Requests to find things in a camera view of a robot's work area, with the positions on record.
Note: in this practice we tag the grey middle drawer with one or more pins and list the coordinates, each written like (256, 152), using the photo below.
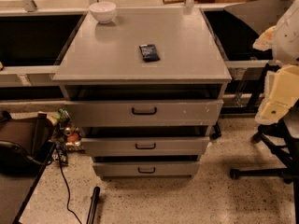
(149, 146)

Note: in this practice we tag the black office chair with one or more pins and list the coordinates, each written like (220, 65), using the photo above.
(279, 137)

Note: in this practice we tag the grey drawer cabinet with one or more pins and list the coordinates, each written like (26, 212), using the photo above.
(104, 63)

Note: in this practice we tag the dark blue snack packet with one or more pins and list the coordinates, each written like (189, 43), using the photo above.
(149, 53)

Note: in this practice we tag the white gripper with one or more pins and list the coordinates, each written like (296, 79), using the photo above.
(287, 41)

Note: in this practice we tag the black rod on floor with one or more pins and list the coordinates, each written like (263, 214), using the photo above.
(93, 205)

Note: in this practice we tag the black side table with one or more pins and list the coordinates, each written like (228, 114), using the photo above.
(17, 187)

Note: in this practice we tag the grey top drawer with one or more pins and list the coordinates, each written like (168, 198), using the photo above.
(144, 113)

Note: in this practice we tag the grey bottom drawer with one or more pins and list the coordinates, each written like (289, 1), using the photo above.
(120, 169)

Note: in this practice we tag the white bowl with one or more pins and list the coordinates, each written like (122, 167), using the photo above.
(103, 12)

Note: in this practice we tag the grey drawer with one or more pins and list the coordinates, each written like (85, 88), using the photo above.
(144, 113)
(120, 169)
(149, 146)

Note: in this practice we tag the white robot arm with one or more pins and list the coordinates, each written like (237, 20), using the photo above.
(283, 38)

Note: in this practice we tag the pile of colourful items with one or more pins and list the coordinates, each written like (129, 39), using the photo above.
(66, 136)

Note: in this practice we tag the wooden stick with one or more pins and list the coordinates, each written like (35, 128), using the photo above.
(173, 1)

